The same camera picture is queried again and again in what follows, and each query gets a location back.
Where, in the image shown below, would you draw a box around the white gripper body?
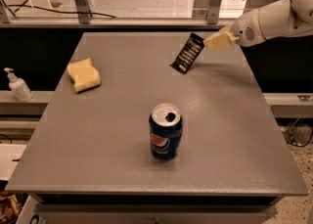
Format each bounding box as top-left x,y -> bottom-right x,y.
230,9 -> 265,47

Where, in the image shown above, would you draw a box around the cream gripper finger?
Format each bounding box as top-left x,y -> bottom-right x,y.
218,23 -> 233,35
203,31 -> 240,50

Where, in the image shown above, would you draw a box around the black rxbar chocolate wrapper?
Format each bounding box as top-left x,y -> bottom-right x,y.
171,33 -> 204,74

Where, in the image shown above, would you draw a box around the yellow sponge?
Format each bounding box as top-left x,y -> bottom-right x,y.
67,58 -> 101,93

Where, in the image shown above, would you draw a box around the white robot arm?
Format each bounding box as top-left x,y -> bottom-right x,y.
203,0 -> 313,50

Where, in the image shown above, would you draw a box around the blue pepsi can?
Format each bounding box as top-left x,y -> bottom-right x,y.
149,103 -> 183,160

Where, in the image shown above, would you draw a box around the white pump lotion bottle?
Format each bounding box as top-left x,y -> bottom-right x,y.
4,67 -> 33,102

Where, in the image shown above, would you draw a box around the white box lower left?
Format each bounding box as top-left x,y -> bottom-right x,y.
0,144 -> 25,181

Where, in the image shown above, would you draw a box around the black cables on floor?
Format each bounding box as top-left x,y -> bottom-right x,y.
284,118 -> 313,148

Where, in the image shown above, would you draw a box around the black cable behind table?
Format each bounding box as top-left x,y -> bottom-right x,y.
0,0 -> 117,20

